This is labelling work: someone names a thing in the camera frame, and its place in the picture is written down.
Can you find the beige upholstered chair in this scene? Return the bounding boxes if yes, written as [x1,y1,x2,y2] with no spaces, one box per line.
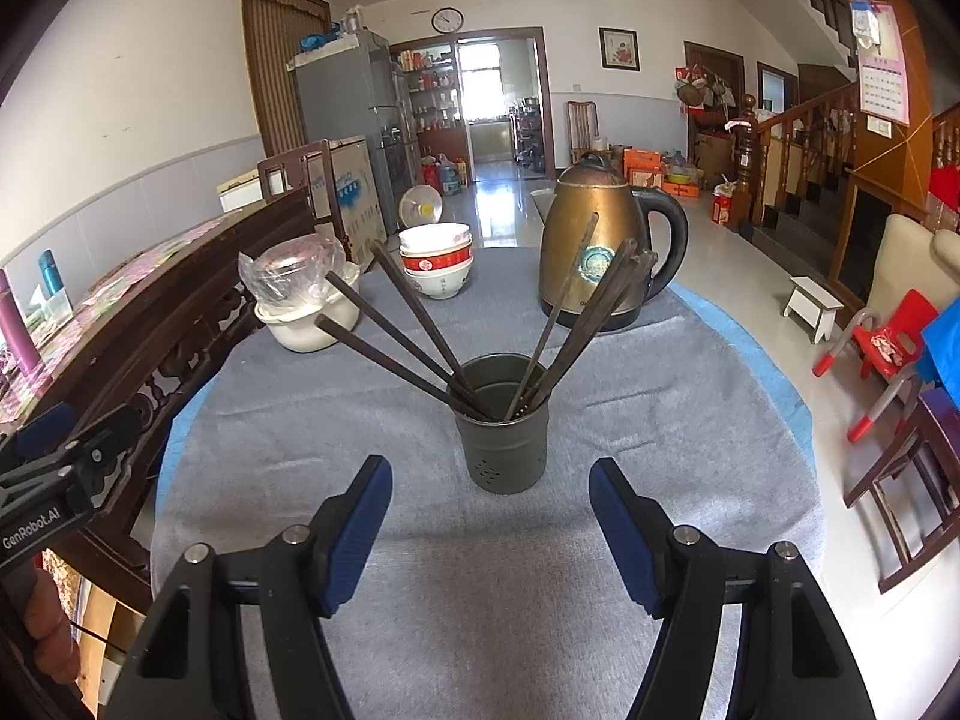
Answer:
[865,213,960,332]

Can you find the white electric fan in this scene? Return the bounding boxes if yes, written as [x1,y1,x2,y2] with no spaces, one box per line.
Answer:
[397,184,443,229]

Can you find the grey refrigerator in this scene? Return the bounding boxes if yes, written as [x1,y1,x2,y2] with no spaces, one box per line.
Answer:
[288,28,425,232]

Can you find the purple thermos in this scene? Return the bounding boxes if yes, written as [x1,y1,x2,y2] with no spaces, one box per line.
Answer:
[0,270,40,377]

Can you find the wooden doorway frame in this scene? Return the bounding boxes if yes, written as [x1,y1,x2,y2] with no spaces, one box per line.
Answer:
[389,25,557,182]

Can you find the bunch of dark chopsticks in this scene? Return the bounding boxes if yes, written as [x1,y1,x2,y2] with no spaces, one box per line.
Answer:
[315,211,660,423]

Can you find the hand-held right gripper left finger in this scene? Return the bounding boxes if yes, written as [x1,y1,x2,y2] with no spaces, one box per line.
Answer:
[101,455,394,720]

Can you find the dark grey metal chopstick holder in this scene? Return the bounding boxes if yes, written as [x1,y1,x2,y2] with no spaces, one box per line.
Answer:
[446,353,551,497]

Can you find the person's left hand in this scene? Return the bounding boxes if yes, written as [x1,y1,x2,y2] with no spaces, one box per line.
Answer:
[21,568,82,685]

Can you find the brown striped curtain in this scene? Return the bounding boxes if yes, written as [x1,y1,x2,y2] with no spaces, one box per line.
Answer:
[240,0,332,167]

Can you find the brown wooden chair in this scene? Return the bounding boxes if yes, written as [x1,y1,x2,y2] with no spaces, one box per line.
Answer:
[256,138,355,257]

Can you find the stacked red white bowls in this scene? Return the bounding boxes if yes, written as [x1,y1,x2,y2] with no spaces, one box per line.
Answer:
[398,223,473,254]

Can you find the tall-backed wooden chair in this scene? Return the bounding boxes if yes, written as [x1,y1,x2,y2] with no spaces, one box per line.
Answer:
[564,99,602,167]

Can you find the white ceramic bowl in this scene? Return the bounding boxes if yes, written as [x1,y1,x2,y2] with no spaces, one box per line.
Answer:
[409,268,471,302]

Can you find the floral plastic cover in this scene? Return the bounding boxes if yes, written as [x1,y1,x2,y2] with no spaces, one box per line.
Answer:
[0,210,291,362]

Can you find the framed picture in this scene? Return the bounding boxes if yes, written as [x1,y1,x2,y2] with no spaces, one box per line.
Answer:
[598,27,641,73]

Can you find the white chest freezer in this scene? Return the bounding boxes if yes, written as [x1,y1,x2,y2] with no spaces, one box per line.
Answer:
[217,169,266,213]

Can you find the white box with blue print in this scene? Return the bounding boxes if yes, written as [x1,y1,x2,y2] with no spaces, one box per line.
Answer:
[304,136,388,242]

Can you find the wooden stair railing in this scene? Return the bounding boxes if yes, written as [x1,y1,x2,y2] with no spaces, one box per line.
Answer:
[738,81,861,235]

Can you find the gold electric kettle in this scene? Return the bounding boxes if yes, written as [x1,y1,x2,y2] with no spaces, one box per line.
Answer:
[538,151,690,332]

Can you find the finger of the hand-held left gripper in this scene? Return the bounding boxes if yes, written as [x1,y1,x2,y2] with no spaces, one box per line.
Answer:
[43,403,145,494]
[0,402,77,470]

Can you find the small white stool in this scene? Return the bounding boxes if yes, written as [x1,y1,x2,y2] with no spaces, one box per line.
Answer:
[781,276,847,345]

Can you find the clear plastic container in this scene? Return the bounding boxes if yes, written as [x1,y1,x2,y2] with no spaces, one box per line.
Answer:
[30,285,75,328]

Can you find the wall calendar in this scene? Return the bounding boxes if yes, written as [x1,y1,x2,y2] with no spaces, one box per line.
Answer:
[849,0,913,129]

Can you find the wooden display shelf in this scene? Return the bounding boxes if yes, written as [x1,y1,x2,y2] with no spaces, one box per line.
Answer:
[393,45,471,175]

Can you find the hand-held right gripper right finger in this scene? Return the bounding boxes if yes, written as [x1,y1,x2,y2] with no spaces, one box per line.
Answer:
[588,457,878,720]

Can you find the dark carved wooden cabinet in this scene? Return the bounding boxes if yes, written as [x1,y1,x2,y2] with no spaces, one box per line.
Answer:
[0,187,362,616]

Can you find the red plastic child chair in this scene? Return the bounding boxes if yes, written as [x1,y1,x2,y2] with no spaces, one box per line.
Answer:
[812,288,943,444]

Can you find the light blue table cover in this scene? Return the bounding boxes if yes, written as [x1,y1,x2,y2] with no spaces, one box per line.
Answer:
[153,281,817,482]

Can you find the grey table cloth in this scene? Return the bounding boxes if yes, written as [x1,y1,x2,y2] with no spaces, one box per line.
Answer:
[148,247,827,720]

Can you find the white enamel basin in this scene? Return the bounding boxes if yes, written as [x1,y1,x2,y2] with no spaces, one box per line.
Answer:
[254,262,363,354]

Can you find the white bowl with red band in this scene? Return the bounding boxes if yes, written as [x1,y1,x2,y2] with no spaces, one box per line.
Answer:
[400,246,474,277]

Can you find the orange cardboard box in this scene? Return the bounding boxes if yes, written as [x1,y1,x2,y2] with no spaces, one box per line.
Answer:
[622,147,668,189]

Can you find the brown wooden door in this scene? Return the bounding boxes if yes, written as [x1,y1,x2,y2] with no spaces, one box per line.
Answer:
[683,39,746,122]

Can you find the dark wooden chair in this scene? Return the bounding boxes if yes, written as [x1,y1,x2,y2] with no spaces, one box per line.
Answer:
[843,382,960,595]

